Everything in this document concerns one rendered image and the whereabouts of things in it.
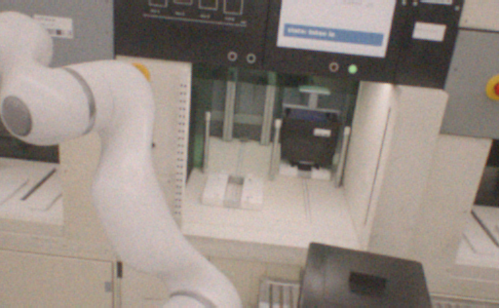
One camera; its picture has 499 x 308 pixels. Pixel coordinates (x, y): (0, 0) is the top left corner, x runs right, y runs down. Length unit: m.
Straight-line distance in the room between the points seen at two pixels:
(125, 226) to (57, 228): 0.95
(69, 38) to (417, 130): 0.95
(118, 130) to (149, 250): 0.18
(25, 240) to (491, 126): 1.43
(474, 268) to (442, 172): 0.36
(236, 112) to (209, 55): 0.99
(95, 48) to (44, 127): 0.73
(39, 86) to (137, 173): 0.17
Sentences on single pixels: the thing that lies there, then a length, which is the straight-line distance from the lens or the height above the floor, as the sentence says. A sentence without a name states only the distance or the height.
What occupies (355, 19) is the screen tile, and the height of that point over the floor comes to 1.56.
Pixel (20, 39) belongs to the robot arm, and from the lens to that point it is 0.75.
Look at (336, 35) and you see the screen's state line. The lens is 1.28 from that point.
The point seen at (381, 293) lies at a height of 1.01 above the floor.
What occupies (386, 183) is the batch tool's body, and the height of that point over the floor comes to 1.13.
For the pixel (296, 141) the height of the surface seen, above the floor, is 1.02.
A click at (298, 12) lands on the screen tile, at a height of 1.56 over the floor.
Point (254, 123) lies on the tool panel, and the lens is 2.26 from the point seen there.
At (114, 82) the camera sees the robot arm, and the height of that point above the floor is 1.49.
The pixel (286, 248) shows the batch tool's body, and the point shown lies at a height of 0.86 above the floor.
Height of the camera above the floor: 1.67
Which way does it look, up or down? 22 degrees down
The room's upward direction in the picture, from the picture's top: 6 degrees clockwise
